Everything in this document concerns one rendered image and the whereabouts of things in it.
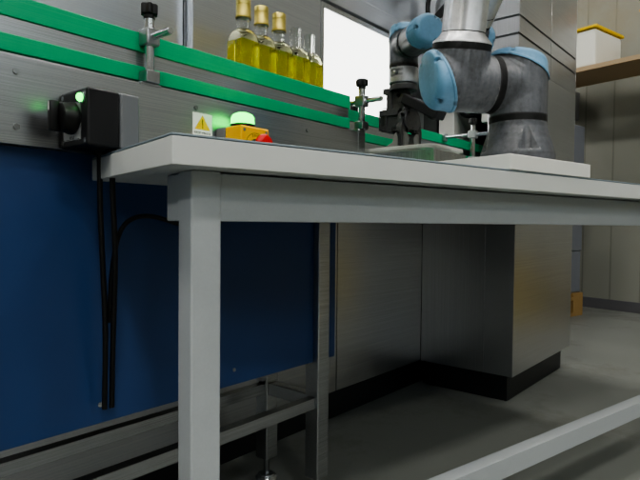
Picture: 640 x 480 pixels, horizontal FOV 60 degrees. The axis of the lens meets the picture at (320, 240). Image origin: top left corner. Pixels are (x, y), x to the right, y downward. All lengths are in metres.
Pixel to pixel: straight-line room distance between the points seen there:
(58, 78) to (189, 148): 0.32
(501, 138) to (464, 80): 0.14
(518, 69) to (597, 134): 3.75
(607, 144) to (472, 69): 3.79
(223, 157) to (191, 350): 0.23
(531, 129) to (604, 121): 3.75
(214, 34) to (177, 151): 0.86
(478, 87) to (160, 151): 0.69
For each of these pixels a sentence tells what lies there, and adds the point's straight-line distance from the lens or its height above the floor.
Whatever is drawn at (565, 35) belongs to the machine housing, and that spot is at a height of 1.46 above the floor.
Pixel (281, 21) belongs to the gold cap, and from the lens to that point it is 1.44.
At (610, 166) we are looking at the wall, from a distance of 4.86.
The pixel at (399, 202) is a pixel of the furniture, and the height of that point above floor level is 0.69.
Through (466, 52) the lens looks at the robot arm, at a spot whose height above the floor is 0.98.
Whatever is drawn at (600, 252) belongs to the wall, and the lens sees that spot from 4.87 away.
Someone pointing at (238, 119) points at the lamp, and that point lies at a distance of 1.03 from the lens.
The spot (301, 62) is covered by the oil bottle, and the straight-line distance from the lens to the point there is 1.44.
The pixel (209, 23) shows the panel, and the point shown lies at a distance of 1.46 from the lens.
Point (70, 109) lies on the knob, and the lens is 0.84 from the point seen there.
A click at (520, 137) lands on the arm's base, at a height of 0.82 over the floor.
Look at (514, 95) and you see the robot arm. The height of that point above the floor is 0.91.
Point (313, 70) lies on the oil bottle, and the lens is 1.48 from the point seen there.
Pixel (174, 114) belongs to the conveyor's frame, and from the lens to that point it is 1.00.
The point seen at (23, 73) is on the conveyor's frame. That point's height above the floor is 0.85.
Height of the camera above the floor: 0.65
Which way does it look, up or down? 2 degrees down
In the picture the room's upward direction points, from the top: 1 degrees clockwise
